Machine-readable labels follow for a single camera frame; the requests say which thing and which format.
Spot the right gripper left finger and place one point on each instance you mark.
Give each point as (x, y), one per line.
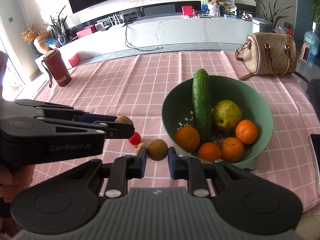
(122, 170)

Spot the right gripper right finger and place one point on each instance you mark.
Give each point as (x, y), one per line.
(189, 169)

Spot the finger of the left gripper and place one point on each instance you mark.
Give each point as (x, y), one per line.
(106, 123)
(63, 112)

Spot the small red tomato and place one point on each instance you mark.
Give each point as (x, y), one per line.
(135, 139)

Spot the orange tangerine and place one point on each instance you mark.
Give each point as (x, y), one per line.
(246, 131)
(209, 152)
(187, 138)
(232, 150)

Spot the yellow-green pear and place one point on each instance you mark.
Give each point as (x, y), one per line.
(226, 116)

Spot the green cucumber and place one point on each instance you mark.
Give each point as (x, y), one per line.
(202, 105)

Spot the person's left hand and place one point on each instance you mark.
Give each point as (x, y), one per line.
(14, 183)

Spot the pink checked tablecloth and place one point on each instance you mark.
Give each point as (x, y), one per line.
(137, 86)

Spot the red storage boxes low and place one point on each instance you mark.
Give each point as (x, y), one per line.
(74, 60)

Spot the dark red TIME tumbler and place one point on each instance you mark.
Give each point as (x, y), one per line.
(56, 68)

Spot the green colander bowl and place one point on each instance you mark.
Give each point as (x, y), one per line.
(177, 111)

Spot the white marble TV cabinet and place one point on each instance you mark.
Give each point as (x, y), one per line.
(154, 34)

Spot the pink box on cabinet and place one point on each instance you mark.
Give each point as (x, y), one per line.
(86, 31)

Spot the orange vase dried flowers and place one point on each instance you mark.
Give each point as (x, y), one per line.
(32, 35)

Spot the potted green plant left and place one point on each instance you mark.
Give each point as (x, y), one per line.
(58, 25)

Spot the white wifi router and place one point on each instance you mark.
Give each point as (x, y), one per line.
(117, 20)

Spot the red box on cabinet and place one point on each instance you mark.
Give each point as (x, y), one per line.
(187, 10)

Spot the beige patterned handbag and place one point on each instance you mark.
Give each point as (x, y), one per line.
(268, 54)

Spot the teddy bear in pot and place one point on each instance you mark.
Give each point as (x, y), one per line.
(214, 7)

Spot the grey metal trash bin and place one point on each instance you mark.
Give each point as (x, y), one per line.
(260, 25)

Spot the round decorative plate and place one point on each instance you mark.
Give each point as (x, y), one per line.
(229, 5)

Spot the tall leafy plant right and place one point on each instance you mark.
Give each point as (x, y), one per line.
(271, 13)

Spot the blue water jug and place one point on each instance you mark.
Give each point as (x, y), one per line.
(311, 38)

